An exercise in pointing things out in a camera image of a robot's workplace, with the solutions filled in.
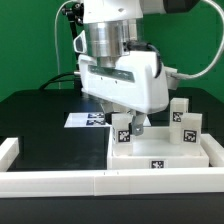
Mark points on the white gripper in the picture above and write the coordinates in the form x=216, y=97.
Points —
x=132, y=83

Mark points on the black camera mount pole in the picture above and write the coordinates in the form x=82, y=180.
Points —
x=74, y=15

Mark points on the white right fence bar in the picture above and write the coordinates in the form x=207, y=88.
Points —
x=213, y=149

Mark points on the white left fence bar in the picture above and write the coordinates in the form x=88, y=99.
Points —
x=9, y=150

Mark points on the white square table top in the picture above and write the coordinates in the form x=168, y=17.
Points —
x=153, y=150

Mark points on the white front fence bar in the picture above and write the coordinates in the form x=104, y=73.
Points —
x=111, y=182

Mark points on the white fence bar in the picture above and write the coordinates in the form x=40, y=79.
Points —
x=111, y=182
x=213, y=149
x=9, y=150

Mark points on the white marker sheet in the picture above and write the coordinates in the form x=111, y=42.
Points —
x=95, y=119

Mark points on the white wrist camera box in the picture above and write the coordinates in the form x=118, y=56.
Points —
x=80, y=43

